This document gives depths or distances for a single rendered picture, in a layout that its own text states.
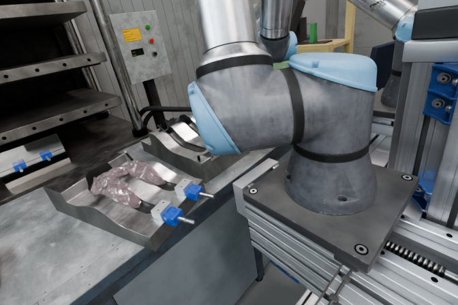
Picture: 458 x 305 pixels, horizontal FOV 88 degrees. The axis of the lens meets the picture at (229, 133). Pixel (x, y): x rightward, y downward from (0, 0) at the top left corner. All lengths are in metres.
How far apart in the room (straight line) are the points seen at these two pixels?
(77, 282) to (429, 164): 0.84
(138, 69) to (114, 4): 1.96
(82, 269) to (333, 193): 0.67
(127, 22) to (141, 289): 1.36
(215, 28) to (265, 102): 0.12
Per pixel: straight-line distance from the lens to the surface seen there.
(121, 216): 0.81
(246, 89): 0.31
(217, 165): 0.92
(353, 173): 0.40
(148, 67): 1.68
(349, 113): 0.35
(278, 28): 0.62
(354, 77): 0.34
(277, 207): 0.42
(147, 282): 0.94
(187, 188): 0.79
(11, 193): 1.48
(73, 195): 0.99
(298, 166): 0.41
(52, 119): 1.47
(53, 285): 0.84
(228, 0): 0.36
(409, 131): 0.58
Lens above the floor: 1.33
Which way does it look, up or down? 25 degrees down
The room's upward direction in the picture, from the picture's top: 10 degrees counter-clockwise
